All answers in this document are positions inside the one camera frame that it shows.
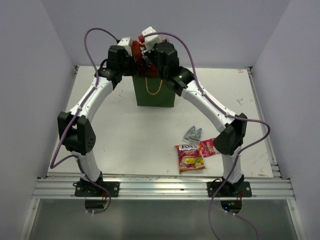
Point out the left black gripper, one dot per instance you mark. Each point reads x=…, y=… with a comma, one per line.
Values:
x=131, y=72

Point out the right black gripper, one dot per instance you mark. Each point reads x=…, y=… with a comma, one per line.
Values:
x=153, y=51

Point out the red Doritos bag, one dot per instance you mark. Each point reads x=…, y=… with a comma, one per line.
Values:
x=143, y=65

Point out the green paper bag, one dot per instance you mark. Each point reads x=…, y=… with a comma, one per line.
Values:
x=152, y=92

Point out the silver foil packet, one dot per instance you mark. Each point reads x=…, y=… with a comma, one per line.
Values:
x=192, y=136

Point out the Fox's fruits candy bag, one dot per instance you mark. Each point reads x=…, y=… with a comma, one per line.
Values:
x=190, y=157

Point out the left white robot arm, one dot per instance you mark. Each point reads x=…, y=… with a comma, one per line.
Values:
x=75, y=129

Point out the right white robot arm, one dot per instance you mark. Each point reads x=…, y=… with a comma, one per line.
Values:
x=230, y=126

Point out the small pink candy bag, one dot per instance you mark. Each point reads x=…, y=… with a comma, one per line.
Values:
x=208, y=148

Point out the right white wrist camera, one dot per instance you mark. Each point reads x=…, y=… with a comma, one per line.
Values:
x=149, y=38

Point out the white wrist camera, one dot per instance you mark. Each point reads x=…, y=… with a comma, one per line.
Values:
x=149, y=38
x=126, y=42

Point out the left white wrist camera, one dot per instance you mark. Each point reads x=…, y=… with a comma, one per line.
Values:
x=126, y=42

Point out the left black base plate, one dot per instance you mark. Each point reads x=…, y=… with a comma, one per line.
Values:
x=87, y=189

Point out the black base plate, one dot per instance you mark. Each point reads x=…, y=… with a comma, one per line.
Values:
x=229, y=190
x=87, y=189

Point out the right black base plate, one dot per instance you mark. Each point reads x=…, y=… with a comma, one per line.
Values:
x=229, y=190

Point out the aluminium frame rail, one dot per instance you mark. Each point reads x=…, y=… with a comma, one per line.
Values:
x=163, y=188

